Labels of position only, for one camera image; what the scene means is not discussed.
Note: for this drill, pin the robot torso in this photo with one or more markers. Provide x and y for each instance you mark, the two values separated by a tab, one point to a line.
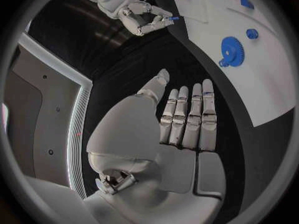
53	115

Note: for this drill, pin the short blue peg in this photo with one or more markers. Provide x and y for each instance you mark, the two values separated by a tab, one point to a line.
252	34

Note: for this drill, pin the small blue plug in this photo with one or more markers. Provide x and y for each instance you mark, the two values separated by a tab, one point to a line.
245	1

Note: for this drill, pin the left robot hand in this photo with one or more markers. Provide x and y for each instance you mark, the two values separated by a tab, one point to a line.
126	134

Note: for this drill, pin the white task board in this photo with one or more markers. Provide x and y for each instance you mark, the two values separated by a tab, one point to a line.
268	69

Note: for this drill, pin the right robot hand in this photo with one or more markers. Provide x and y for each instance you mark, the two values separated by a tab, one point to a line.
140	20

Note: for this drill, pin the blue gear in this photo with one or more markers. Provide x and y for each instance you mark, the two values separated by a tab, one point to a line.
232	51

